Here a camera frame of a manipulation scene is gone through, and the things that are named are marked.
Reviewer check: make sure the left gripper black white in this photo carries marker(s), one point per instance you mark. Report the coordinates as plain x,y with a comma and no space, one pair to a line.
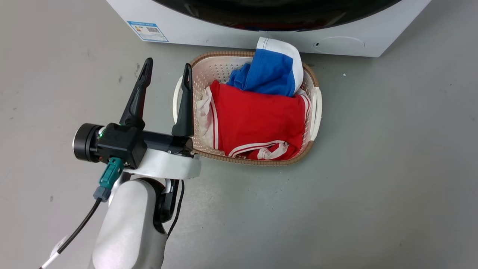
168,164

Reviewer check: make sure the white washing machine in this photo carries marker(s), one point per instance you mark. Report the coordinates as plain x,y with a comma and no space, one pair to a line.
224,35

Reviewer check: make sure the dark glass washing machine door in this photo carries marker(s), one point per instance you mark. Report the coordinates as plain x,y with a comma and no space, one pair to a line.
276,15

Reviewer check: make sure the beige plastic laundry basket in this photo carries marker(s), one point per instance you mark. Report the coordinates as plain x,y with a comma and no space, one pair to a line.
209,69

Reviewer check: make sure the blue white energy label sticker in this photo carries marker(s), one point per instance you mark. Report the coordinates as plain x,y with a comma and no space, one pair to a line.
148,31

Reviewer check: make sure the red garment white stripes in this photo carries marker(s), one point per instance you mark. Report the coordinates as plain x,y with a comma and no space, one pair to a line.
257,119

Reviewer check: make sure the blue garment white band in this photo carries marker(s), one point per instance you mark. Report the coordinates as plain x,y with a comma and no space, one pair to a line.
270,73

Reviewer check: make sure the round white filter cover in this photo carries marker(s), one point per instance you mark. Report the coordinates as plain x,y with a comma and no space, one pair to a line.
338,45

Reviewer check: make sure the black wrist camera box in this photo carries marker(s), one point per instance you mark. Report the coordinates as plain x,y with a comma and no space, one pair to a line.
117,144

